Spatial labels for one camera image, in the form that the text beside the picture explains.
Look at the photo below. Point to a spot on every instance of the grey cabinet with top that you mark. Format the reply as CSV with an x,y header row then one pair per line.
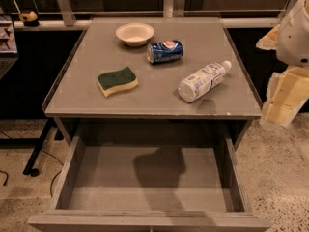
x,y
76,93

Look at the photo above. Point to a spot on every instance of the metal window frame rail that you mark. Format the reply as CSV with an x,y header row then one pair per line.
x,y
73,14

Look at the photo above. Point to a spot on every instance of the white bowl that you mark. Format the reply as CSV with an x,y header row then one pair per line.
x,y
135,34

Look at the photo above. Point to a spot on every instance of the open grey top drawer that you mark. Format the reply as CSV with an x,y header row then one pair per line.
x,y
130,188

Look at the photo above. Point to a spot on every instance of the green yellow sponge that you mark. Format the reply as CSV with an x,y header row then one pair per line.
x,y
117,81

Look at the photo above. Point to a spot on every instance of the clear plastic bottle blue label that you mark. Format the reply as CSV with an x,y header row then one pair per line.
x,y
201,82

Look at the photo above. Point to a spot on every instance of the black desk leg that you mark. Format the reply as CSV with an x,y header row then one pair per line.
x,y
29,168

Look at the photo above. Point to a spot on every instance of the blue soda can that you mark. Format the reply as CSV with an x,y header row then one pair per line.
x,y
164,51

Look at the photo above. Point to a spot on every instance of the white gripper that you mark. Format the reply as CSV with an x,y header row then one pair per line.
x,y
294,39

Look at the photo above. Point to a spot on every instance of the yellow black tape measure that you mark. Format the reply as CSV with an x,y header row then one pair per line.
x,y
29,18

